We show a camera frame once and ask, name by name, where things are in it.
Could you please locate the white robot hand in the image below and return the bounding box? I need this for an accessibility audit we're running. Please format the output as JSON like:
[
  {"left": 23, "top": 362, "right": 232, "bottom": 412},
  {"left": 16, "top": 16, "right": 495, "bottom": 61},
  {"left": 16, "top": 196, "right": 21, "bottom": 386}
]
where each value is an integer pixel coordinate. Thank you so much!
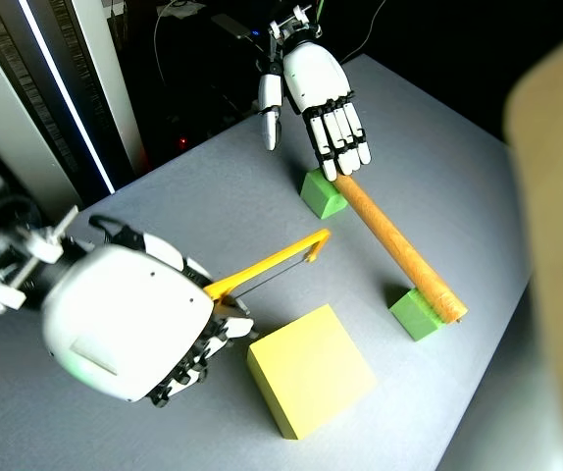
[
  {"left": 40, "top": 223, "right": 256, "bottom": 409},
  {"left": 257, "top": 40, "right": 374, "bottom": 183}
]

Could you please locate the orange hacksaw with black handle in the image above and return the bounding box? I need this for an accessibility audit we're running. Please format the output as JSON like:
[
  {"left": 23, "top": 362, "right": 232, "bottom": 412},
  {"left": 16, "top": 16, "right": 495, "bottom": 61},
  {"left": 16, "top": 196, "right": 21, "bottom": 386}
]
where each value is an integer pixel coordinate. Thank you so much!
[{"left": 202, "top": 228, "right": 333, "bottom": 315}]

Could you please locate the round wooden stick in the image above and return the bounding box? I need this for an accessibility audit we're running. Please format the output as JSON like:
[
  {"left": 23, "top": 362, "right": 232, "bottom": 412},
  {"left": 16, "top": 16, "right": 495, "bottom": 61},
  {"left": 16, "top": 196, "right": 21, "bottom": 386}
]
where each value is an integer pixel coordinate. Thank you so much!
[{"left": 333, "top": 174, "right": 470, "bottom": 326}]

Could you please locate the black device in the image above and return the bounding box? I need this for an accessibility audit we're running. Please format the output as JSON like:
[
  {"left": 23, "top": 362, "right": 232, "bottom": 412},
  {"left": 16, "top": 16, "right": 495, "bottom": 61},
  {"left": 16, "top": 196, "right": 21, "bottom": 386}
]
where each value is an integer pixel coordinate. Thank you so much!
[{"left": 209, "top": 13, "right": 254, "bottom": 41}]

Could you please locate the green block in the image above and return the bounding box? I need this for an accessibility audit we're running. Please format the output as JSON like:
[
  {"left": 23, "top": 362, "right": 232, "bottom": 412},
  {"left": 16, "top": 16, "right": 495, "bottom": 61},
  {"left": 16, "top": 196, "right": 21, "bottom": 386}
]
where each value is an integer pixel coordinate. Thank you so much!
[
  {"left": 388, "top": 288, "right": 447, "bottom": 342},
  {"left": 298, "top": 167, "right": 349, "bottom": 221}
]

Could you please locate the grey table cloth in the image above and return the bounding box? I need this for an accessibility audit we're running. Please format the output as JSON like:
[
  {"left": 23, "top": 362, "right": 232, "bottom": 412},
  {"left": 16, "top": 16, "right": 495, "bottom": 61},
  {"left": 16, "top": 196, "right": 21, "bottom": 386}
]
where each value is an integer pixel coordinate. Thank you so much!
[{"left": 0, "top": 52, "right": 538, "bottom": 471}]

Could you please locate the yellow block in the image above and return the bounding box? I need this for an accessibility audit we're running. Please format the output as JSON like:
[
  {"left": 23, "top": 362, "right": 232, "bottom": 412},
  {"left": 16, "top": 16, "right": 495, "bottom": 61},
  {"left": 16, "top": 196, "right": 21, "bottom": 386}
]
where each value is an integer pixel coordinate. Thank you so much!
[{"left": 246, "top": 302, "right": 379, "bottom": 442}]

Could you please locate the white column with light strip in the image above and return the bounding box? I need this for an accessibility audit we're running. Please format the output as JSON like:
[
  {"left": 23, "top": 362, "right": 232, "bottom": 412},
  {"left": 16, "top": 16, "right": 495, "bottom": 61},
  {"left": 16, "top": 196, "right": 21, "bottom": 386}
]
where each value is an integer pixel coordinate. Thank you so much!
[{"left": 0, "top": 0, "right": 148, "bottom": 210}]

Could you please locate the blurred beige board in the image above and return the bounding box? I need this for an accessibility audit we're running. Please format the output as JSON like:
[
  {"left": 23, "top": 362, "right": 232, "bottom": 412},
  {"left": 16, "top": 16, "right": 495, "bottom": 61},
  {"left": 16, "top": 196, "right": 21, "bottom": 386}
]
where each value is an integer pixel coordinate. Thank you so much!
[{"left": 503, "top": 19, "right": 563, "bottom": 471}]

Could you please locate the white cable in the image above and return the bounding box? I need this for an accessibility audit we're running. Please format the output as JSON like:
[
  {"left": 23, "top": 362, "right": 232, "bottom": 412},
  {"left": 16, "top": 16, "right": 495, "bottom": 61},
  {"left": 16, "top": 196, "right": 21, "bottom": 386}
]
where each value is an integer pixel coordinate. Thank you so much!
[{"left": 152, "top": 0, "right": 200, "bottom": 92}]

